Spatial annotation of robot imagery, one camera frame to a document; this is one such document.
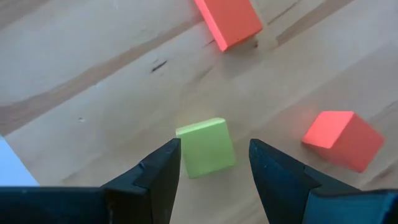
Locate green cube block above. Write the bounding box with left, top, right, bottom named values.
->
left=175, top=117, right=238, bottom=180

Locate small red block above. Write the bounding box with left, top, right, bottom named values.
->
left=301, top=110, right=386, bottom=174

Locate red rectangular block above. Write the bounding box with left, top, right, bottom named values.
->
left=194, top=0, right=264, bottom=53

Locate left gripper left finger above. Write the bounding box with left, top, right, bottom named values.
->
left=0, top=138, right=182, bottom=224

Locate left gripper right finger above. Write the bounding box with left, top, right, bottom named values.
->
left=248, top=139, right=398, bottom=224

